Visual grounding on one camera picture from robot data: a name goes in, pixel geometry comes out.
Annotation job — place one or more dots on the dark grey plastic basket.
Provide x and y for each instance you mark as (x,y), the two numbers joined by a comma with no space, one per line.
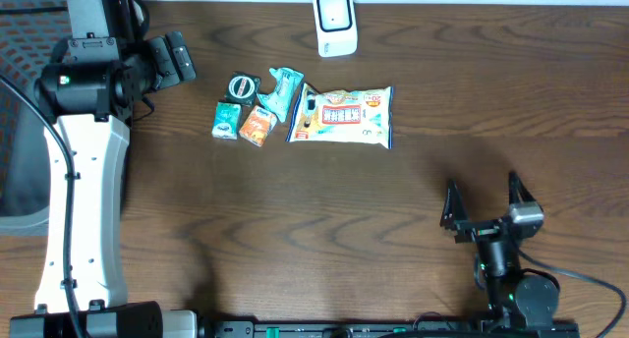
(30,29)

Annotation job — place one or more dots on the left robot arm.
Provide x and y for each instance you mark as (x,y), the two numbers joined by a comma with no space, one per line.
(85,99)

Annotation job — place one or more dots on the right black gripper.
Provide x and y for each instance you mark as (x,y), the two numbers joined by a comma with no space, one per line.
(455,217)

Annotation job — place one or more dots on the teal white small box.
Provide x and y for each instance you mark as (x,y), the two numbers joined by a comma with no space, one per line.
(226,121)

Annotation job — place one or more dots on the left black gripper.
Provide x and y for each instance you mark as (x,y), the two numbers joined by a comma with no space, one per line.
(160,51)

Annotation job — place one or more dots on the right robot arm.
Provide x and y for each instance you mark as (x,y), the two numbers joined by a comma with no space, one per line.
(518,298)

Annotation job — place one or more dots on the yellow wet wipes pack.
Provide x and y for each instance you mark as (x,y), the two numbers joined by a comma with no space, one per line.
(357,116)

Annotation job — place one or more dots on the dark green round-label packet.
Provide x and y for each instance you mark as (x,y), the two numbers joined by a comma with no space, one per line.
(242,89)

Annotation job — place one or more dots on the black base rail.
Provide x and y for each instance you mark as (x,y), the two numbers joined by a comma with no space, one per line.
(425,328)

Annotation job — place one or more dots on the white barcode scanner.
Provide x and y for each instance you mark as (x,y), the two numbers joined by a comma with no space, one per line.
(336,27)

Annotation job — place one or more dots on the orange small snack box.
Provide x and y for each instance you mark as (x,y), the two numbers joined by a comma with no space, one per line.
(258,126)

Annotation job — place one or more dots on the teal snack packet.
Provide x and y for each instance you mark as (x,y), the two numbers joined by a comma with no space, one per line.
(279,101)

